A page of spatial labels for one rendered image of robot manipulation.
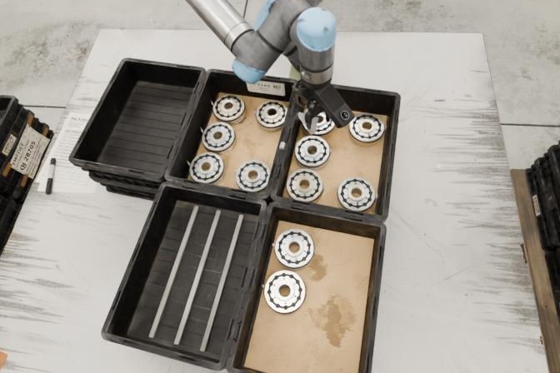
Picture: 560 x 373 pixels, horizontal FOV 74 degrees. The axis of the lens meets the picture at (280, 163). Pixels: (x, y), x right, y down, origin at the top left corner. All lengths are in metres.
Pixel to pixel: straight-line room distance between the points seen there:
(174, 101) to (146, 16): 1.77
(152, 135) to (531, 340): 1.22
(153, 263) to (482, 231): 0.95
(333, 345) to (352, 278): 0.16
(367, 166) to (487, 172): 0.42
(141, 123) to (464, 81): 1.15
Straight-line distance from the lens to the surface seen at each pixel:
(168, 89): 1.37
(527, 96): 2.58
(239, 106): 1.21
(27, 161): 2.09
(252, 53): 0.86
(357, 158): 1.13
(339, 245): 1.03
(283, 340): 1.00
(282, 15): 0.83
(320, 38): 0.75
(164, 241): 1.11
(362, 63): 1.52
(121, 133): 1.33
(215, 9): 0.93
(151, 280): 1.10
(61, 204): 1.47
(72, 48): 3.09
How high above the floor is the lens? 1.82
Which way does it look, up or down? 62 degrees down
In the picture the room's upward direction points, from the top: 10 degrees counter-clockwise
